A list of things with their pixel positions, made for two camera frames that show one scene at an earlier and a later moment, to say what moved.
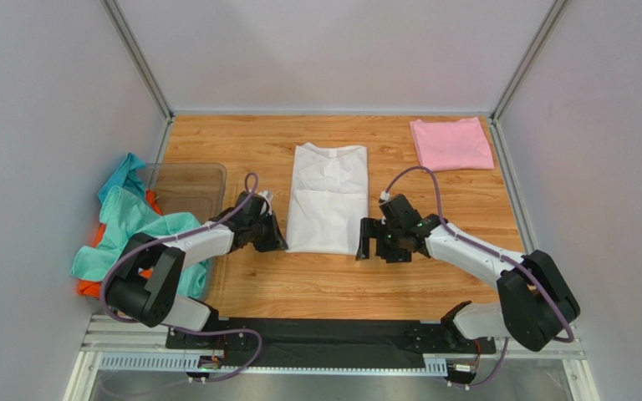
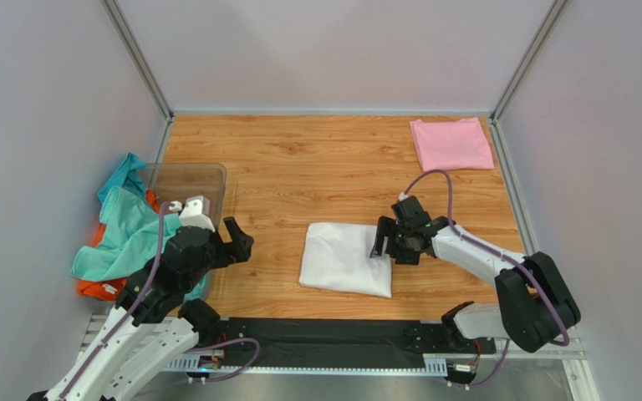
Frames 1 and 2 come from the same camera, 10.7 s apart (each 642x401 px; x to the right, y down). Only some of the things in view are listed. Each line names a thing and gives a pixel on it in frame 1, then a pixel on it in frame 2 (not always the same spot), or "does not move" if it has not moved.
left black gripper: [276, 240] to [242, 243]
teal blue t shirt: [125, 176] does not move
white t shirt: [328, 199] to [338, 256]
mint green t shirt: [92, 263] does not move
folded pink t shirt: [451, 145] does not move
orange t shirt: [95, 288] does not move
